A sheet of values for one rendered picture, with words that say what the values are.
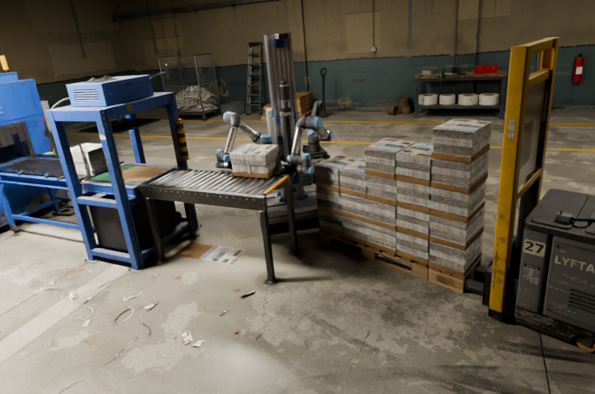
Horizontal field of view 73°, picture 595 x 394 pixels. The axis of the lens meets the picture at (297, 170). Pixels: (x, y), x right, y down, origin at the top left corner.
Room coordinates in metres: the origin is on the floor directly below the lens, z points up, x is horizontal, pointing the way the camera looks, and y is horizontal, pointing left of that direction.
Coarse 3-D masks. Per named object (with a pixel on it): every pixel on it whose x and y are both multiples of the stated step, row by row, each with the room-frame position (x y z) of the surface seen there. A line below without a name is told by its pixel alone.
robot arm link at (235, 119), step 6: (234, 114) 3.91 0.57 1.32; (234, 120) 3.87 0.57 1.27; (240, 120) 3.91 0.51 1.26; (234, 126) 3.85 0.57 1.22; (228, 132) 3.87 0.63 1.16; (234, 132) 3.85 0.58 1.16; (228, 138) 3.83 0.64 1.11; (234, 138) 3.84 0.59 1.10; (228, 144) 3.81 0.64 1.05; (228, 150) 3.80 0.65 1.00; (222, 156) 3.80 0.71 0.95; (228, 156) 3.77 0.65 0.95
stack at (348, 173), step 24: (336, 168) 3.48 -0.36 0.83; (360, 168) 3.41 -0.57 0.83; (336, 192) 3.47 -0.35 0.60; (360, 192) 3.29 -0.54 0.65; (384, 192) 3.12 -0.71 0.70; (408, 192) 2.97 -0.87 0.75; (336, 216) 3.49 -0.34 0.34; (360, 216) 3.29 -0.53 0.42; (384, 216) 3.12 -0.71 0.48; (408, 216) 2.97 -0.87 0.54; (384, 240) 3.13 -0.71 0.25; (408, 240) 2.97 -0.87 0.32; (384, 264) 3.12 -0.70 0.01
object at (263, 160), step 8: (272, 144) 3.71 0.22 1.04; (256, 152) 3.52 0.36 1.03; (264, 152) 3.49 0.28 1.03; (272, 152) 3.56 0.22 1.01; (256, 160) 3.47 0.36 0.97; (264, 160) 3.43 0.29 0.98; (272, 160) 3.53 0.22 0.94; (280, 160) 3.67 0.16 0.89; (256, 168) 3.48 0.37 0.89; (264, 168) 3.44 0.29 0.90; (272, 168) 3.51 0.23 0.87
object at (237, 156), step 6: (246, 144) 3.78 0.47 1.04; (252, 144) 3.77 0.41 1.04; (258, 144) 3.77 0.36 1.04; (240, 150) 3.64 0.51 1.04; (246, 150) 3.63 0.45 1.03; (234, 156) 3.56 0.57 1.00; (240, 156) 3.53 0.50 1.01; (234, 162) 3.57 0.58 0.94; (240, 162) 3.54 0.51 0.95; (234, 168) 3.59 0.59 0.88; (240, 168) 3.55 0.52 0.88
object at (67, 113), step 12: (156, 96) 4.04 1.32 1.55; (168, 96) 4.16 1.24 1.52; (60, 108) 3.74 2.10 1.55; (72, 108) 3.70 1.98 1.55; (84, 108) 3.62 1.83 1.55; (96, 108) 3.56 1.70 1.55; (108, 108) 3.48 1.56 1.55; (120, 108) 3.60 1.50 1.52; (132, 108) 3.71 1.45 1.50; (144, 108) 3.85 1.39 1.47; (60, 120) 3.62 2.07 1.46; (72, 120) 3.55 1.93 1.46; (84, 120) 3.49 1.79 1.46
